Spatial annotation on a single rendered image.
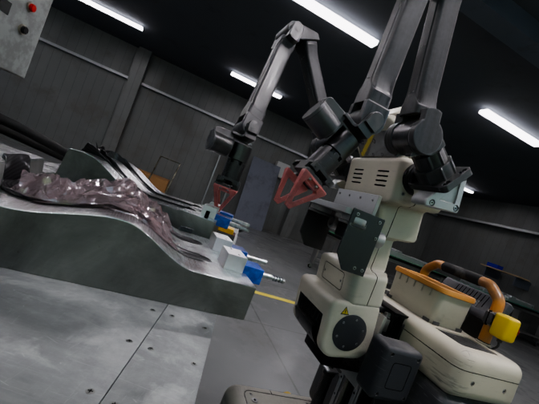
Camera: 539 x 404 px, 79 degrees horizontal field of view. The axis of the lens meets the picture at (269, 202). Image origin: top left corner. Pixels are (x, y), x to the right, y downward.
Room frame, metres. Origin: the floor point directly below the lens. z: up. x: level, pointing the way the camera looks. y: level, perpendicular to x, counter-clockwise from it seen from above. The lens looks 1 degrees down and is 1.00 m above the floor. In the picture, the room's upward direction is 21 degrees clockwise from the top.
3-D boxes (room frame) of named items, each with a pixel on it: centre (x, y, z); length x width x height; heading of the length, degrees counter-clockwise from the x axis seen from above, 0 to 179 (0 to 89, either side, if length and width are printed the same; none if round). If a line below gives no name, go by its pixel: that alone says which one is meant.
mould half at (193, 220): (0.88, 0.36, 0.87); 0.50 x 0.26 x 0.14; 94
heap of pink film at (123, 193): (0.54, 0.25, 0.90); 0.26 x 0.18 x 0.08; 111
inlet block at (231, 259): (0.59, -0.02, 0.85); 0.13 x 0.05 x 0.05; 111
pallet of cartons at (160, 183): (7.79, 3.02, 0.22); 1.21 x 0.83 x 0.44; 108
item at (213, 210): (0.84, 0.09, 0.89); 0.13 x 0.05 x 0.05; 94
